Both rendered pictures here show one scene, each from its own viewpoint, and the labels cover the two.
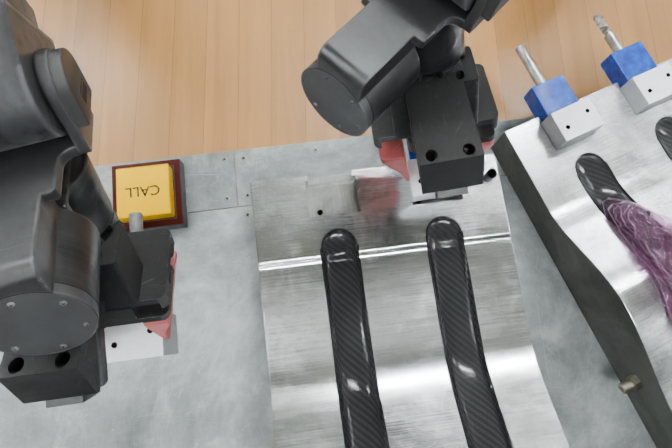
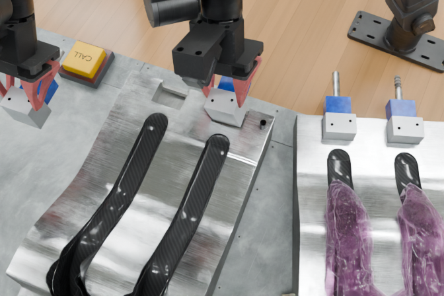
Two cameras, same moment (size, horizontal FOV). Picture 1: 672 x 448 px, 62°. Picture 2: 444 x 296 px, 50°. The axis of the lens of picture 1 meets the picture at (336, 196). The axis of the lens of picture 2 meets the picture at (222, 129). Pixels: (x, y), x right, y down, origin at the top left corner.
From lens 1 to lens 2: 35 cm
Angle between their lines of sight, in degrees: 16
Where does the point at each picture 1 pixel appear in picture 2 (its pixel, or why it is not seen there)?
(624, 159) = (364, 164)
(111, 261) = (14, 30)
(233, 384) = (67, 180)
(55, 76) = not seen: outside the picture
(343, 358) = (123, 182)
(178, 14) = not seen: outside the picture
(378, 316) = (154, 169)
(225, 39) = not seen: hidden behind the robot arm
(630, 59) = (400, 107)
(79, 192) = not seen: outside the picture
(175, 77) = (139, 13)
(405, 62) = not seen: outside the picture
